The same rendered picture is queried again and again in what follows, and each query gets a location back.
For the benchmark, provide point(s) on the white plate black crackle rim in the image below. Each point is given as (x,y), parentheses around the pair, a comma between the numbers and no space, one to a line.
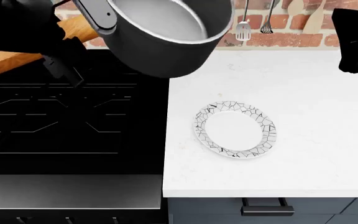
(235,129)

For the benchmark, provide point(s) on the steel slotted spatula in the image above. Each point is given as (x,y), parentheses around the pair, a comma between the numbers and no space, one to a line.
(243,31)

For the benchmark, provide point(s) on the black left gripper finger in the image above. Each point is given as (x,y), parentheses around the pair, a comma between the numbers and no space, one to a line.
(73,46)
(62,70)

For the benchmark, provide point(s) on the black stove with steel front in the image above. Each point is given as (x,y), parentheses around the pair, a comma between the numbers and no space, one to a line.
(73,130)

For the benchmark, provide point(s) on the dark blue cabinet drawer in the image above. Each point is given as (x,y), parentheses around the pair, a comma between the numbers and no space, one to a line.
(322,211)

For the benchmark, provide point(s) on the small wooden spoon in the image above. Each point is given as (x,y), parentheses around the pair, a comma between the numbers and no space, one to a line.
(295,7)

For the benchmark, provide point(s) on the large wooden spoon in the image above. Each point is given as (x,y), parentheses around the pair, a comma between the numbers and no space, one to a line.
(314,23)

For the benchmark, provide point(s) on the dark metal serving fork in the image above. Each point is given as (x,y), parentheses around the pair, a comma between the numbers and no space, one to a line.
(266,27)

